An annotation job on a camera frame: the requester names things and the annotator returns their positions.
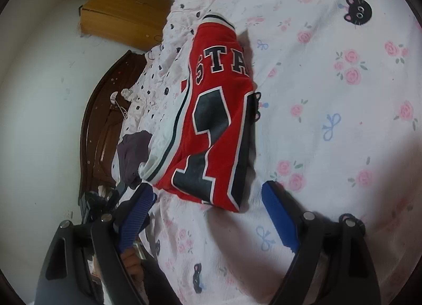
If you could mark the pink cat print blanket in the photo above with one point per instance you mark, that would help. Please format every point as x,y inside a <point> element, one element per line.
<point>329,77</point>

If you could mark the dark wooden headboard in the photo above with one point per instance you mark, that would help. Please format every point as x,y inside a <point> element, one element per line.
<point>99,133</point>

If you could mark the red and white jersey shirt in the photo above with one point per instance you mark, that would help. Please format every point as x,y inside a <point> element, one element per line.
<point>214,127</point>

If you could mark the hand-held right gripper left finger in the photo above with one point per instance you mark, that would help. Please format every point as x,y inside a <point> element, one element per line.
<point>138,219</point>

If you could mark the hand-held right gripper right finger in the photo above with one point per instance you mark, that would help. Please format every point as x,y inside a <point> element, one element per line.
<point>280,216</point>

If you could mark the dark purple cloth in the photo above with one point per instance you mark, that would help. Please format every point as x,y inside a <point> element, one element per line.
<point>133,156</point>

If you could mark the wooden wardrobe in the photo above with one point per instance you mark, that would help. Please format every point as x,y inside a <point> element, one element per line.
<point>125,14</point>

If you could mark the small white object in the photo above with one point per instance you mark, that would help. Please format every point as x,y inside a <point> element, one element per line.
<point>113,96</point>

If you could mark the person's left hand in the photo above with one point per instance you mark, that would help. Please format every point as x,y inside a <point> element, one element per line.
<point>133,263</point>

